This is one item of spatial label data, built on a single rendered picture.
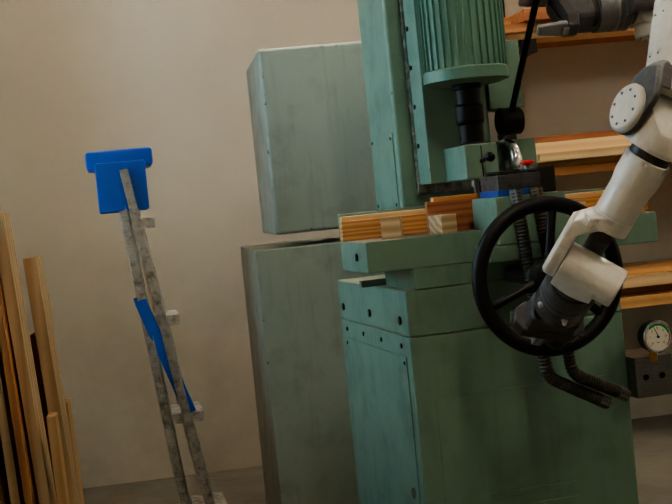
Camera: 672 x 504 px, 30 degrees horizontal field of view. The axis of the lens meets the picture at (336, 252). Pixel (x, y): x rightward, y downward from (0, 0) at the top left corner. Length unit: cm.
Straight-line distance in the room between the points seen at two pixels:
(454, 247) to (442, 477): 44
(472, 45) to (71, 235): 259
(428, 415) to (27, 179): 272
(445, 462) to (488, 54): 81
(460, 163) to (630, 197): 70
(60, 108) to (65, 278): 64
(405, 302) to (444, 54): 51
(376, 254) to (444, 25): 49
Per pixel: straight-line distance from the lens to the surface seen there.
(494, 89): 281
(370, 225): 252
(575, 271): 198
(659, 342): 252
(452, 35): 254
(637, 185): 194
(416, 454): 246
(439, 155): 267
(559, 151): 458
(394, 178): 277
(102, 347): 484
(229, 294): 483
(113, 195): 306
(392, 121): 275
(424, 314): 240
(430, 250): 240
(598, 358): 253
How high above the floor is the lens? 98
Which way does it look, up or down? 2 degrees down
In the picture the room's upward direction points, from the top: 6 degrees counter-clockwise
